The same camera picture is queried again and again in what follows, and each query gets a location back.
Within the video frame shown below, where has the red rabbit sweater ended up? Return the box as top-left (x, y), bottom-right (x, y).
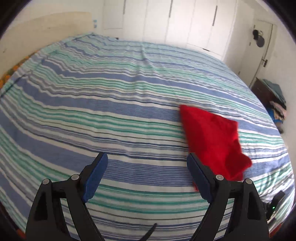
top-left (180, 105), bottom-right (252, 181)

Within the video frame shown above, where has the pile of clothes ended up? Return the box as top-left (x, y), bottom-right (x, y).
top-left (266, 101), bottom-right (287, 134)

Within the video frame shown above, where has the dark wooden side cabinet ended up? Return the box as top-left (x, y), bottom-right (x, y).
top-left (251, 78), bottom-right (278, 108)

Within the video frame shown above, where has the teal folded cloth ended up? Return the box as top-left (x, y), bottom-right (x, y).
top-left (262, 79), bottom-right (287, 104)

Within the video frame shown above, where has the striped blue green bedspread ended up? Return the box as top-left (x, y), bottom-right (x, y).
top-left (1, 33), bottom-right (295, 240)

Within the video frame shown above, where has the white door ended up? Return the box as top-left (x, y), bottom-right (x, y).
top-left (238, 20), bottom-right (277, 87)

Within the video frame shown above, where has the orange floral mattress sheet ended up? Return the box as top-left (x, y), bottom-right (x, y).
top-left (0, 51), bottom-right (37, 89)

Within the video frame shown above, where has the dark hat on door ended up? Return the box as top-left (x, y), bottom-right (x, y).
top-left (252, 29), bottom-right (265, 48)

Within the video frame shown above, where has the cream bed headboard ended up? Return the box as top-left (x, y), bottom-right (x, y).
top-left (1, 11), bottom-right (93, 75)

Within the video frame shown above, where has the white wardrobe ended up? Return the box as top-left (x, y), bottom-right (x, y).
top-left (103, 0), bottom-right (238, 60)

